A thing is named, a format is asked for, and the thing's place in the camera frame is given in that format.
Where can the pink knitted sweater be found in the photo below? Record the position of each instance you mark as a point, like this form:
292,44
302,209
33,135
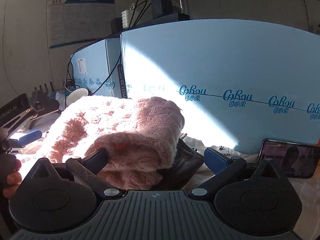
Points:
140,137

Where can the light blue Cabau carton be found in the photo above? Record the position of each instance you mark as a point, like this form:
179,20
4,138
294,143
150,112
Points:
237,82

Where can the person's left hand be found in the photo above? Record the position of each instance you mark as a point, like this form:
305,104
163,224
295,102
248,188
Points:
14,179

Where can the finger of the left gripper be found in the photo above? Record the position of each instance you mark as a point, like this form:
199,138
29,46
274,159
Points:
26,139

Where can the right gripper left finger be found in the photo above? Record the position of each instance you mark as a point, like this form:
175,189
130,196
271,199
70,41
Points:
86,171

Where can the black device on cartons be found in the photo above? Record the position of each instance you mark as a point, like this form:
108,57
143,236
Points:
162,8

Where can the white paper cup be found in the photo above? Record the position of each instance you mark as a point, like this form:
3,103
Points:
76,95

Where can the smartphone with lit screen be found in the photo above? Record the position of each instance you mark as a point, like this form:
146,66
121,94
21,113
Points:
294,159

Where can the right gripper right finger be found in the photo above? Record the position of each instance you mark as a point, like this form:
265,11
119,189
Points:
225,169

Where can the cartoon print bed sheet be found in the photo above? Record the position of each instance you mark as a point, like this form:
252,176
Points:
307,226

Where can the wall notice board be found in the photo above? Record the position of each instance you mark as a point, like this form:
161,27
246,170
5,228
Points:
76,21

